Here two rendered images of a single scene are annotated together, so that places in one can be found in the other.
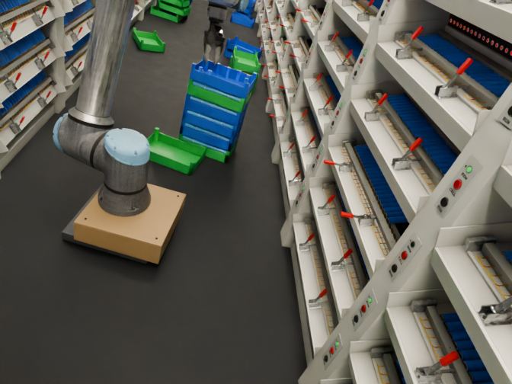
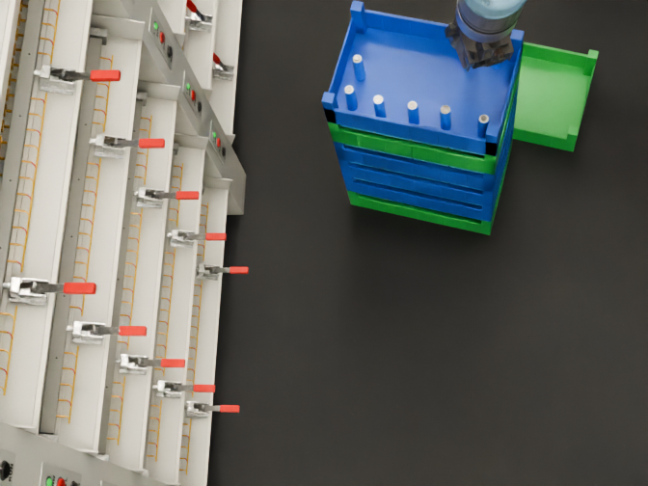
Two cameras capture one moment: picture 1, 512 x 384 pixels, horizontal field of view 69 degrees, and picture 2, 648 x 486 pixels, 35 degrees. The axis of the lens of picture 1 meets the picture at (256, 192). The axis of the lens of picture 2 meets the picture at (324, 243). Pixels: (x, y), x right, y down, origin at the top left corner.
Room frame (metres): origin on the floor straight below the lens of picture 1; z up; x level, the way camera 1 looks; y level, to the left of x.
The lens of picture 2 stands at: (2.68, 0.61, 2.00)
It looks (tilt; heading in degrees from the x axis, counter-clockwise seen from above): 70 degrees down; 216
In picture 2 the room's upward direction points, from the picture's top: 21 degrees counter-clockwise
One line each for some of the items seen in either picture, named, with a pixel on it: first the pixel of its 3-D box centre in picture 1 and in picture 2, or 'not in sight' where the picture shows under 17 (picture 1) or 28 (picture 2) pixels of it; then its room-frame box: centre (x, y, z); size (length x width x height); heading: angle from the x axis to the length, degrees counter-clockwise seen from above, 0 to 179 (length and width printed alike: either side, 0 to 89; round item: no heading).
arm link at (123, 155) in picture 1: (124, 158); not in sight; (1.05, 0.48, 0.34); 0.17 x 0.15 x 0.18; 78
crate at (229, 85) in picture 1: (224, 75); (423, 77); (1.88, 0.36, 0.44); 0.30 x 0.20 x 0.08; 90
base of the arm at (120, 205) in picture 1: (125, 189); not in sight; (1.05, 0.46, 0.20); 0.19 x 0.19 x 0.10
